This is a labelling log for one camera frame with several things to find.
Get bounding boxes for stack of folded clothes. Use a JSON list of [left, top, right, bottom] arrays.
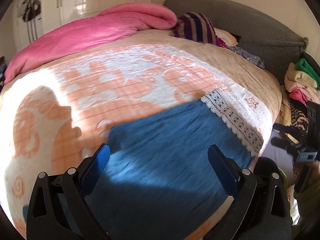
[[277, 57, 319, 131]]

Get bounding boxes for purple striped pillow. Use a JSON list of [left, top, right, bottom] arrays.
[[172, 12, 227, 48]]

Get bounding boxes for grey padded headboard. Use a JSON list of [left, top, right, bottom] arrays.
[[164, 0, 309, 85]]

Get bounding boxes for blue floral fabric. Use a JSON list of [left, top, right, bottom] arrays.
[[227, 46, 265, 69]]

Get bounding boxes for blue denim lace-hem pants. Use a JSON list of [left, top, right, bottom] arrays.
[[85, 89, 264, 239]]

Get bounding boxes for cream orange patterned bed blanket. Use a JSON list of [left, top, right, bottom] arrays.
[[1, 30, 282, 236]]

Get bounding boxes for pink quilt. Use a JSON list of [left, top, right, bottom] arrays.
[[4, 2, 177, 84]]

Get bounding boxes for hanging bags on door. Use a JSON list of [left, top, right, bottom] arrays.
[[17, 0, 43, 47]]

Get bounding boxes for cream pillow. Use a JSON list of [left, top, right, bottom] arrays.
[[214, 28, 238, 47]]

